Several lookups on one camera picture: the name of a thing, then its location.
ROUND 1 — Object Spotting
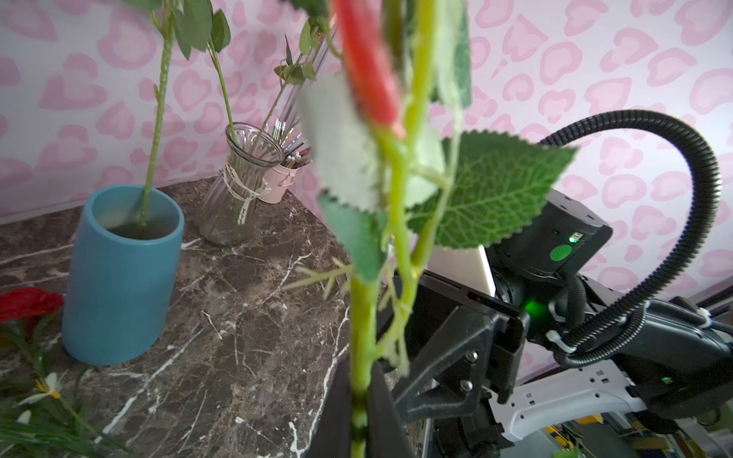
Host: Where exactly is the red carnation flower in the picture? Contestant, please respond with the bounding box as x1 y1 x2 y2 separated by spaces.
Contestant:
1 287 64 338

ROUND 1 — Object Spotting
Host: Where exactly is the coral peony flower branch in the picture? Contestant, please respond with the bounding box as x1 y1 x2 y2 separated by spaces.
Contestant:
295 1 576 457

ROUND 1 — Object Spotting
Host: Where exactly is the light pink rose with stem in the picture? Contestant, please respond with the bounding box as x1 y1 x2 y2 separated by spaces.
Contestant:
263 1 332 140

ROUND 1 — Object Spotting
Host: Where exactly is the teal cylindrical vase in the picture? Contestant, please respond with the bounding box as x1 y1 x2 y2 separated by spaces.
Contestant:
62 184 185 366

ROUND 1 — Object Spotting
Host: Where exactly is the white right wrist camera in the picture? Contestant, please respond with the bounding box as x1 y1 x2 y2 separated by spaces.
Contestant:
426 246 496 297

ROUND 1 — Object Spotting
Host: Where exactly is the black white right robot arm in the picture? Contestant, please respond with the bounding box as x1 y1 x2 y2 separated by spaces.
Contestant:
392 110 732 457

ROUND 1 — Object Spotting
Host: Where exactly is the bunch of artificial flowers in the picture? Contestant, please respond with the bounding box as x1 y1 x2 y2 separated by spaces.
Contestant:
1 331 136 457

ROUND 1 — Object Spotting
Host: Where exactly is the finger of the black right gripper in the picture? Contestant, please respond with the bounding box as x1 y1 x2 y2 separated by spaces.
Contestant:
392 320 492 424

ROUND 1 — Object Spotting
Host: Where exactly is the pink peony flower branch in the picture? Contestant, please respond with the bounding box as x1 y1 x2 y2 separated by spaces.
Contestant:
127 0 231 237

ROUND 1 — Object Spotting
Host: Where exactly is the clear ribbed glass vase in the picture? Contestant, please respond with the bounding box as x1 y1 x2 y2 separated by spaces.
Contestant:
195 122 284 246

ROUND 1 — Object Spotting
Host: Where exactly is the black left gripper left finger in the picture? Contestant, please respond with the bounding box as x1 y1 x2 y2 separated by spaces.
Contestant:
305 356 351 458

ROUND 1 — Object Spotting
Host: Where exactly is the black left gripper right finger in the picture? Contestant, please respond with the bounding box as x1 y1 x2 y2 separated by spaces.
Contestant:
366 363 415 458

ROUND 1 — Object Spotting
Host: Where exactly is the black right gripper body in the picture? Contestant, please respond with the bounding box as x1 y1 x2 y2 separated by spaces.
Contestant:
400 273 530 424

